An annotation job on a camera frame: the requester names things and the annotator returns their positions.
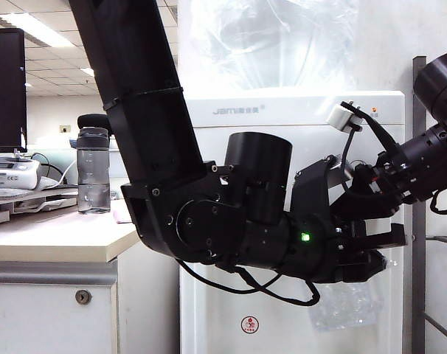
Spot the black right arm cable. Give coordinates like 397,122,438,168
340,125,360,195

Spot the black chair headrest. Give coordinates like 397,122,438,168
77,113,112,130

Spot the grey paper tray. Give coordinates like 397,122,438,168
0,187,80,226

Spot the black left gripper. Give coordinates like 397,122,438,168
317,219,408,285

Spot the thin black desk cable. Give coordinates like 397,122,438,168
32,152,68,181

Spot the grey metal rack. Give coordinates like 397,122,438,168
412,46,447,354

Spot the white desk cabinet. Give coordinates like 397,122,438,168
0,198,182,354

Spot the white electronic device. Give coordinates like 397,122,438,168
0,158,42,191

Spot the white desk cable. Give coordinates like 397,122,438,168
55,158,80,185

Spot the clear plastic mug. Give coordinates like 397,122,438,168
307,282,378,332

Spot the clear plastic-wrapped water jug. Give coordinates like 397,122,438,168
177,0,360,93

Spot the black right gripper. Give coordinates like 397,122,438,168
330,147,412,223

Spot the wide ceiling light panel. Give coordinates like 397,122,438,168
0,13,77,49

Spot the white background box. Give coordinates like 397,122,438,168
108,149,125,200

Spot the round cabinet lock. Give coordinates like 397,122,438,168
74,288,93,305

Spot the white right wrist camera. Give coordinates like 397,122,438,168
325,100,402,158

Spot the white water dispenser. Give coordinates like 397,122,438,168
178,89,408,354

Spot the grey transparent drink bottle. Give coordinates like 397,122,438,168
77,127,111,215

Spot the pink booklet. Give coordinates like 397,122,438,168
112,208,134,225

